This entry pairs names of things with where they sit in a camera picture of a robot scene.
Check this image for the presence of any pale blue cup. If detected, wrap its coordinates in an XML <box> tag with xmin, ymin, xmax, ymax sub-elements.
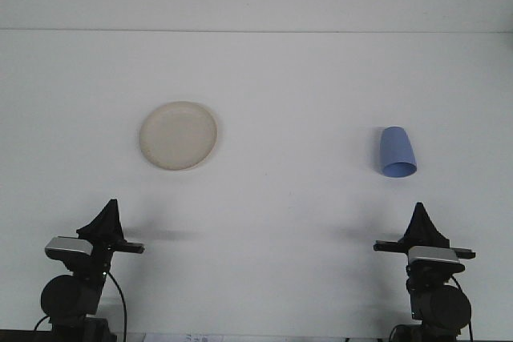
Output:
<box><xmin>378</xmin><ymin>125</ymin><xmax>418</xmax><ymax>179</ymax></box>

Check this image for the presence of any pale round plate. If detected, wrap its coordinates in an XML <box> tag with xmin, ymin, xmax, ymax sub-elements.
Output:
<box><xmin>138</xmin><ymin>100</ymin><xmax>220</xmax><ymax>171</ymax></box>

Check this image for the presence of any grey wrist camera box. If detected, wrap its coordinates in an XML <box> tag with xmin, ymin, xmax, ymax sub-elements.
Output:
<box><xmin>407</xmin><ymin>245</ymin><xmax>461</xmax><ymax>266</ymax></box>
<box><xmin>43</xmin><ymin>236</ymin><xmax>93</xmax><ymax>260</ymax></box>

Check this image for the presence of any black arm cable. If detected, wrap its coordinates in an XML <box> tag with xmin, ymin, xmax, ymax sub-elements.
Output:
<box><xmin>104</xmin><ymin>272</ymin><xmax>128</xmax><ymax>342</ymax></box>
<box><xmin>451</xmin><ymin>273</ymin><xmax>475</xmax><ymax>342</ymax></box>

